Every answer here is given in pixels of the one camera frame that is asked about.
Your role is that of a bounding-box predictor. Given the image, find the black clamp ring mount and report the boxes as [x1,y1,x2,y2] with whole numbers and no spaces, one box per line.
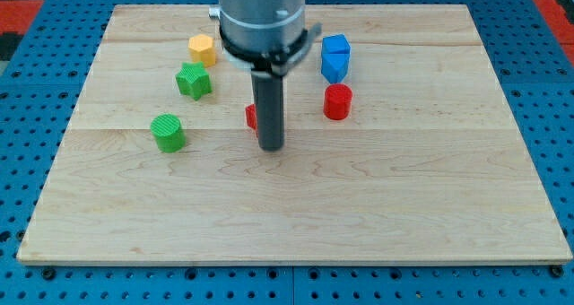
[219,22,322,77]

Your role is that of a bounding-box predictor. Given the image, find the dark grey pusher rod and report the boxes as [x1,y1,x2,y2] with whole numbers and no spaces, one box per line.
[251,70,284,152]

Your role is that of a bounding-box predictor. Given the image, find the green cylinder block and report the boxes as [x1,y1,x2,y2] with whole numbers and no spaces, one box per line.
[150,114,186,153]

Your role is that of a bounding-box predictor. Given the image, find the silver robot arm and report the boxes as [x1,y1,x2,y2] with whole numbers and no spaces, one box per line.
[209,0,322,152]

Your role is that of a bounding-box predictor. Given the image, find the green star block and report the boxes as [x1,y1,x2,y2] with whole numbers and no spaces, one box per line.
[175,62,212,100]

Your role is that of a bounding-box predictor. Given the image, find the red block behind rod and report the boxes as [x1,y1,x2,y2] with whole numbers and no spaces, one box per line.
[245,104,257,130]

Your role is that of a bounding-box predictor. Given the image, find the blue pentagon block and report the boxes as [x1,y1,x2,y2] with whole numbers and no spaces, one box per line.
[321,53,351,83]

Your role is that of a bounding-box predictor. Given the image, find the blue cube block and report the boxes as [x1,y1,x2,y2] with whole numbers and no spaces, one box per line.
[321,34,351,54]

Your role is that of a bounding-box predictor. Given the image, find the red cylinder block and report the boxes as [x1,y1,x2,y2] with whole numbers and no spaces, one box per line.
[323,83,352,120]

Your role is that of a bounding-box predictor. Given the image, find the yellow hexagon block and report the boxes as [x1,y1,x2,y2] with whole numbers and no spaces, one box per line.
[187,34,216,67]

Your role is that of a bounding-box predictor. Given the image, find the light wooden board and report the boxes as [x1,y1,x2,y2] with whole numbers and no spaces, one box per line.
[17,4,572,266]

